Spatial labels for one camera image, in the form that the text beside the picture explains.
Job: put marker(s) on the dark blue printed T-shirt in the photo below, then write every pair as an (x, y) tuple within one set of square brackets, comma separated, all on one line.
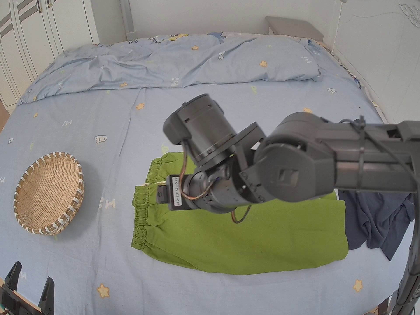
[(370, 221)]

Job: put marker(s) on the round woven basket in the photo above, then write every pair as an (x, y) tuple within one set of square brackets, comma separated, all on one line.
[(46, 192)]

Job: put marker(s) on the white wardrobe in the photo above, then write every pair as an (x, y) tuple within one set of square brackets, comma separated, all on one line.
[(32, 28)]

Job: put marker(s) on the pale blue quilt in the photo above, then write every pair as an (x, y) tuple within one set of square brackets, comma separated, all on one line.
[(164, 64)]

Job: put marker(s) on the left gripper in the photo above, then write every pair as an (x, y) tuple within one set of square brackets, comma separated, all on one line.
[(13, 305)]

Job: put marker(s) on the green shorts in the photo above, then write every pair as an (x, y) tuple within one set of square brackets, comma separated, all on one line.
[(229, 241)]

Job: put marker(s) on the bed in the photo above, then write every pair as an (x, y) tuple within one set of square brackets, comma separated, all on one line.
[(98, 116)]

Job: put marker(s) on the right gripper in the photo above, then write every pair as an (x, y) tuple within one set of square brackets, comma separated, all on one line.
[(210, 195)]

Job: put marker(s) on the grey bedside table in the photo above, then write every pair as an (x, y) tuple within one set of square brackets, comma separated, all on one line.
[(292, 26)]

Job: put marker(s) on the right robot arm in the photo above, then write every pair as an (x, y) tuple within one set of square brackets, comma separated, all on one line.
[(295, 176)]

